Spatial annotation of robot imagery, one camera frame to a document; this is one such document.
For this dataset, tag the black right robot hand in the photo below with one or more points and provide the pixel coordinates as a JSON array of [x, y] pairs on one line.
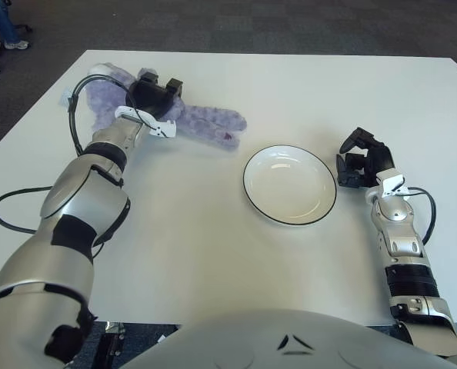
[[380, 157]]

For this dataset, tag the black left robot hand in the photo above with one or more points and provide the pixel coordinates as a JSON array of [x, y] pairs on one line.
[[149, 96]]

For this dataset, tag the purple plush bear doll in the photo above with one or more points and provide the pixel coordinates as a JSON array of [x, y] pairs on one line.
[[205, 123]]

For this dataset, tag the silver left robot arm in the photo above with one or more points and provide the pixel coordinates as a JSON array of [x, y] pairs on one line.
[[71, 192]]

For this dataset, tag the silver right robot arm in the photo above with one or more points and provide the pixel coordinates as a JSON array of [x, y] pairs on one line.
[[399, 238]]

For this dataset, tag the white plate with black rim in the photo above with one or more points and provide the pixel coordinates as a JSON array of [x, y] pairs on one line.
[[290, 188]]

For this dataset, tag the black office chair base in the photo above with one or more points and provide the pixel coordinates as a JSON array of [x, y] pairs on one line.
[[24, 28]]

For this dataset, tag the person's leg in jeans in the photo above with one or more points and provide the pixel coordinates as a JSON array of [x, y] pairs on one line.
[[3, 21]]

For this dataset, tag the silver robot torso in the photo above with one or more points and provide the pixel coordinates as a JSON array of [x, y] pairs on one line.
[[251, 346]]

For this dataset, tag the dark frame under table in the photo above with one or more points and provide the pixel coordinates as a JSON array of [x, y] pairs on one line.
[[111, 346]]

